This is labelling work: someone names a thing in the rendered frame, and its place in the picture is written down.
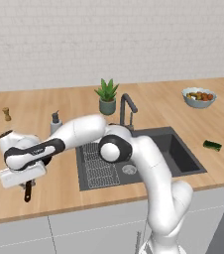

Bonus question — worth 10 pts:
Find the black frying pan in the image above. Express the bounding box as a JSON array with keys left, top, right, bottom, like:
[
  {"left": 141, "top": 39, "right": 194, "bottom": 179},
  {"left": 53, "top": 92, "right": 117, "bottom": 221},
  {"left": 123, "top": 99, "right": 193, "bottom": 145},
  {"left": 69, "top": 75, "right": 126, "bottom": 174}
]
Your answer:
[{"left": 23, "top": 154, "right": 54, "bottom": 203}]

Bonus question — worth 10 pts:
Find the dark grey sink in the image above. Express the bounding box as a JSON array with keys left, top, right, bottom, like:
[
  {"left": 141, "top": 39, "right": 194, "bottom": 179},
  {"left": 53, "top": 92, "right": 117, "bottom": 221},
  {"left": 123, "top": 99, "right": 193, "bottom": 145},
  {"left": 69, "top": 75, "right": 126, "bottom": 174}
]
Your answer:
[{"left": 74, "top": 126, "right": 208, "bottom": 192}]

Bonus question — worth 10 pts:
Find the white cupboard door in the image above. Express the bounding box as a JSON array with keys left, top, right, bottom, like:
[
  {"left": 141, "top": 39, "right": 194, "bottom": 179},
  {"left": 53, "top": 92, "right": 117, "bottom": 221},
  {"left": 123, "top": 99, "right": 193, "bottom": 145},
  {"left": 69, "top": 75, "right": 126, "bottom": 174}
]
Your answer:
[
  {"left": 47, "top": 198, "right": 152, "bottom": 254},
  {"left": 177, "top": 185, "right": 224, "bottom": 254},
  {"left": 0, "top": 215, "right": 55, "bottom": 254}
]

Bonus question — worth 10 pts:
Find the green plant in grey pot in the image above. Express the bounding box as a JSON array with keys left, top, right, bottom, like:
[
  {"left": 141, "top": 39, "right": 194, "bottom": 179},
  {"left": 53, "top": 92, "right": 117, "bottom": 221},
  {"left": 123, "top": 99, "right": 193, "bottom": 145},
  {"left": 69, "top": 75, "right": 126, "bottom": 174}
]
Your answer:
[{"left": 94, "top": 77, "right": 121, "bottom": 116}]

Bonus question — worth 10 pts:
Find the green sponge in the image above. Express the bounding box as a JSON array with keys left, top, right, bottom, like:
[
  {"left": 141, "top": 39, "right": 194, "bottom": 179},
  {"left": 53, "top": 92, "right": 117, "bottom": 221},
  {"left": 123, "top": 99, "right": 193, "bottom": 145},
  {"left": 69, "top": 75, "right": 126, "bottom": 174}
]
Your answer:
[{"left": 202, "top": 139, "right": 223, "bottom": 153}]

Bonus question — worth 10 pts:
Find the grey cupboard handle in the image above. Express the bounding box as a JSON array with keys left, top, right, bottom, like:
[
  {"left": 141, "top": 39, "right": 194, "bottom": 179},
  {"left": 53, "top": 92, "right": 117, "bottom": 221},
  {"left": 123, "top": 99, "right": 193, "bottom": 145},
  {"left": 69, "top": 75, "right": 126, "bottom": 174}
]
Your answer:
[{"left": 136, "top": 230, "right": 143, "bottom": 254}]

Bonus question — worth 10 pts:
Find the dark grey tap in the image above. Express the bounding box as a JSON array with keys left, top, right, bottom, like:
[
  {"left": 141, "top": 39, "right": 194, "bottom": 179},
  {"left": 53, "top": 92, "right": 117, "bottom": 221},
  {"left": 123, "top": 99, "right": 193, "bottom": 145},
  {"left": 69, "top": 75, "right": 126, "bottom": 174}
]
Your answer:
[{"left": 119, "top": 92, "right": 139, "bottom": 132}]

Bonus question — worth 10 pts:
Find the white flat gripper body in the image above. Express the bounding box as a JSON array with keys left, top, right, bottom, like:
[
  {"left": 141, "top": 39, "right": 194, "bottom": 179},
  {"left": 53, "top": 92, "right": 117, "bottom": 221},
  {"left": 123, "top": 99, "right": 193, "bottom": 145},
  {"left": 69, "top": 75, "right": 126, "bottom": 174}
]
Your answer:
[{"left": 0, "top": 163, "right": 48, "bottom": 190}]

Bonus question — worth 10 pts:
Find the grey bowl of fruit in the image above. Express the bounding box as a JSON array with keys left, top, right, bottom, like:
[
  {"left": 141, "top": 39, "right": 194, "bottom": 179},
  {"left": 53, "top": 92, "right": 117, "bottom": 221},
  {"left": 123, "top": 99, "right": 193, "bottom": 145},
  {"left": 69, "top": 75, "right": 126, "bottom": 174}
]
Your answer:
[{"left": 181, "top": 86, "right": 218, "bottom": 110}]

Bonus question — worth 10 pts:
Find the brown wooden shaker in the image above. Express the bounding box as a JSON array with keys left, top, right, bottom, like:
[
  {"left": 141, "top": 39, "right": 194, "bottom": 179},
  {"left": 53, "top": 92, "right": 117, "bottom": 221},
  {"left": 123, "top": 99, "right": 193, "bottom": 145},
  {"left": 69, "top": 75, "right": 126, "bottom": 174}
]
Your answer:
[{"left": 2, "top": 106, "right": 13, "bottom": 122}]

